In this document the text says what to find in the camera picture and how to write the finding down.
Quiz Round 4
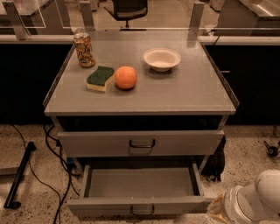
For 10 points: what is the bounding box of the gold drink can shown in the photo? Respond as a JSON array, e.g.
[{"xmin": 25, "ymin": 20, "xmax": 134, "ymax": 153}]
[{"xmin": 73, "ymin": 32, "xmax": 95, "ymax": 67}]

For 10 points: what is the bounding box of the grey drawer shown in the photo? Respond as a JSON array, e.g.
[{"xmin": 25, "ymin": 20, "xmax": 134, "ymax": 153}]
[
  {"xmin": 58, "ymin": 130, "xmax": 224, "ymax": 158},
  {"xmin": 67, "ymin": 157, "xmax": 213, "ymax": 217}
]

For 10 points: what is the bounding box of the black floor cable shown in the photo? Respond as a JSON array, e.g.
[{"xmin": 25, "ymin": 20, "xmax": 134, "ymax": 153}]
[{"xmin": 11, "ymin": 124, "xmax": 81, "ymax": 224}]

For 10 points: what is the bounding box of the green yellow sponge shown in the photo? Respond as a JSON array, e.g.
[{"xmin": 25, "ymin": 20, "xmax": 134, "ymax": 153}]
[{"xmin": 87, "ymin": 66, "xmax": 115, "ymax": 92}]

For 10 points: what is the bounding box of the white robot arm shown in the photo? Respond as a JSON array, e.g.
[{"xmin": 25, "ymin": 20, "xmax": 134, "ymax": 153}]
[{"xmin": 206, "ymin": 170, "xmax": 280, "ymax": 224}]

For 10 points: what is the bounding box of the black caster wheel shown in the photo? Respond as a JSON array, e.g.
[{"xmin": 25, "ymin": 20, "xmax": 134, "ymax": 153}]
[{"xmin": 263, "ymin": 141, "xmax": 279, "ymax": 158}]

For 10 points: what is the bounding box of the white bowl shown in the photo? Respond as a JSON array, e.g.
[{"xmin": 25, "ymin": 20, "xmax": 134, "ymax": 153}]
[{"xmin": 143, "ymin": 48, "xmax": 181, "ymax": 72}]

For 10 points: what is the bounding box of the clear acrylic barrier panel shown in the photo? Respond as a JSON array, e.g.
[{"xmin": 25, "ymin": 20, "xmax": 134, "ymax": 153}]
[{"xmin": 0, "ymin": 0, "xmax": 280, "ymax": 36}]

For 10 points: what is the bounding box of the grey top drawer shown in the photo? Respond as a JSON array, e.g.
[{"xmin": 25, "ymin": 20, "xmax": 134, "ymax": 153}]
[{"xmin": 58, "ymin": 130, "xmax": 224, "ymax": 158}]

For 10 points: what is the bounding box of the black floor stand bar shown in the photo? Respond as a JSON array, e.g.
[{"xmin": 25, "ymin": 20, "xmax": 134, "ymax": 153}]
[{"xmin": 3, "ymin": 142, "xmax": 36, "ymax": 210}]

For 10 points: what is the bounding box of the grey metal drawer cabinet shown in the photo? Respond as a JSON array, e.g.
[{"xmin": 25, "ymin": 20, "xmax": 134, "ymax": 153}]
[{"xmin": 45, "ymin": 30, "xmax": 238, "ymax": 167}]

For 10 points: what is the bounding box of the orange fruit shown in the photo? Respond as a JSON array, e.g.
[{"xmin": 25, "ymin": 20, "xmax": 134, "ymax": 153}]
[{"xmin": 115, "ymin": 66, "xmax": 137, "ymax": 89}]

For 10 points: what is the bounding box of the black office chair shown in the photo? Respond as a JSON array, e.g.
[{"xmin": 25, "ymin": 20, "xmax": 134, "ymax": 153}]
[{"xmin": 113, "ymin": 0, "xmax": 148, "ymax": 29}]

